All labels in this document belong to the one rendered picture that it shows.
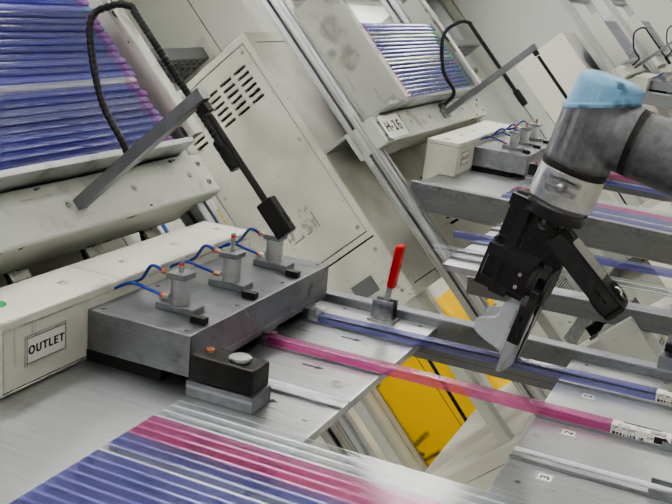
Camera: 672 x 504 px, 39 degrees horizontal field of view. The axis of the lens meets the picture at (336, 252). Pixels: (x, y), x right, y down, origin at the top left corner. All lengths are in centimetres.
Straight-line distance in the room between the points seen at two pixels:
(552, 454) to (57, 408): 49
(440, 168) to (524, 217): 116
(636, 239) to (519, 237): 89
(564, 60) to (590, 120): 453
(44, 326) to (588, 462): 56
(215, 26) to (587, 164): 354
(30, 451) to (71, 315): 20
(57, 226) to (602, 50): 459
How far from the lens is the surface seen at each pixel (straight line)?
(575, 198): 107
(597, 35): 565
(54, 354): 105
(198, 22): 453
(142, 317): 105
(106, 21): 150
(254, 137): 222
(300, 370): 108
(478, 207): 203
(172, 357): 102
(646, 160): 104
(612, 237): 198
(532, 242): 111
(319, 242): 219
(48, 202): 117
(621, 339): 149
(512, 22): 884
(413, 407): 437
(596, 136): 105
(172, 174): 137
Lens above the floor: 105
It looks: 4 degrees up
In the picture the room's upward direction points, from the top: 33 degrees counter-clockwise
